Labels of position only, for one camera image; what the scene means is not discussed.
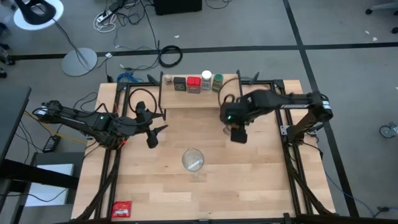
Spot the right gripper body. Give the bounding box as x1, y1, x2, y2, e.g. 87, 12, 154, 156
220, 108, 249, 129

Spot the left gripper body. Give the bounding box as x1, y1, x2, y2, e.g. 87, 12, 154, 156
132, 101, 156, 133

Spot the black pepper dark green tin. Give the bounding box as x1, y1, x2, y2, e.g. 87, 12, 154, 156
173, 77, 187, 92

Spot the wooden shelf black metal frame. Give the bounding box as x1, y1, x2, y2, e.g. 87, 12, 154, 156
158, 70, 245, 121

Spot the clear glass mug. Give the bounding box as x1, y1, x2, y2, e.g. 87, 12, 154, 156
181, 147, 206, 180

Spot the oregano jar green lid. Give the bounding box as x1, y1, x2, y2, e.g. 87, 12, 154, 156
211, 73, 224, 93

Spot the smoked paprika red tin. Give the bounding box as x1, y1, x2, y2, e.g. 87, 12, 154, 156
186, 76, 202, 95

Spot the bagel seasoning jar white lid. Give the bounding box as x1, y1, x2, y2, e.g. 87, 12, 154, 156
201, 70, 213, 91

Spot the black clamp-mounted device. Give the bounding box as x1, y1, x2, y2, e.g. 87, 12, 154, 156
306, 123, 326, 133

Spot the floor lamp grey round base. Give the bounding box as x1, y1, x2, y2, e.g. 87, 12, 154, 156
13, 0, 98, 77

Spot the red snack packet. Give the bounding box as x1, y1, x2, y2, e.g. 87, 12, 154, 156
111, 200, 133, 218

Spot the black power adapter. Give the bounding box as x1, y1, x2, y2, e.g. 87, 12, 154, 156
42, 134, 62, 154

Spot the grey side cabinet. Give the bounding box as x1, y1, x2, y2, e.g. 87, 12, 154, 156
14, 151, 85, 224

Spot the white power strip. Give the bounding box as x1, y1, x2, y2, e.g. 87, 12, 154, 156
96, 8, 113, 23

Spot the black box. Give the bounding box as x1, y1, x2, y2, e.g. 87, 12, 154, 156
154, 0, 203, 16

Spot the white flat panel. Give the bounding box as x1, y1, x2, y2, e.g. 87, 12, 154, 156
24, 164, 75, 207

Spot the black desk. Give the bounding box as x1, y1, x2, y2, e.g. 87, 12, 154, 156
0, 86, 80, 215

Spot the grey caster wheel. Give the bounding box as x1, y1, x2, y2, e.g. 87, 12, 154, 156
379, 122, 398, 139

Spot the office chair base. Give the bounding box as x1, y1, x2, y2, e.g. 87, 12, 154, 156
365, 0, 398, 34

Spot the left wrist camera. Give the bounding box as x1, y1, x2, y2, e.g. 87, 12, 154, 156
145, 129, 160, 149

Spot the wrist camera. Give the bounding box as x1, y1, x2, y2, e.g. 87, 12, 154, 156
230, 127, 248, 144
145, 129, 160, 149

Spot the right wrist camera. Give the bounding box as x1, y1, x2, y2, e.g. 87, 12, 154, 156
230, 127, 248, 144

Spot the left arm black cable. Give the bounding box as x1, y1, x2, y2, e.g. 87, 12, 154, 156
128, 88, 158, 114

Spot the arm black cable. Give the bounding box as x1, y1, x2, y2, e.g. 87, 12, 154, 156
216, 77, 241, 108
128, 88, 158, 114

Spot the black aluminium table frame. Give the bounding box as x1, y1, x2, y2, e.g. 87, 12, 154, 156
73, 79, 336, 224

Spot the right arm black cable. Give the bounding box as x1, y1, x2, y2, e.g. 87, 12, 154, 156
216, 77, 241, 108

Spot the blue cable bundle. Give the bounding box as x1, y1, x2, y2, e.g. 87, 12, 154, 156
116, 72, 139, 83

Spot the coiled black cable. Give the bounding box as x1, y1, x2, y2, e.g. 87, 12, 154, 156
157, 45, 183, 68

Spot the yellow cable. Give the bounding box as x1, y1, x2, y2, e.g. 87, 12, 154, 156
24, 110, 88, 146

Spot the white cable coil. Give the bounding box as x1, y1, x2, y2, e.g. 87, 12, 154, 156
93, 12, 118, 34

